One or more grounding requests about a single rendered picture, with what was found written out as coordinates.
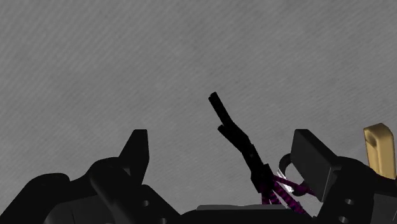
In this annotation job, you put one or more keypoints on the black and purple scissors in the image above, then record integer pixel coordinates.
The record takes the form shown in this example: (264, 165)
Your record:
(248, 149)

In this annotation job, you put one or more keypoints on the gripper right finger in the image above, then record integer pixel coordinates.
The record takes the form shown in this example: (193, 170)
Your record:
(347, 186)

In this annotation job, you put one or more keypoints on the gold rounded object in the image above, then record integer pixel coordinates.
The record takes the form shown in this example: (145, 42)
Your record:
(381, 149)

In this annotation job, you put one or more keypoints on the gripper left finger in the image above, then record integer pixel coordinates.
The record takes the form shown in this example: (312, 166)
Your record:
(118, 180)

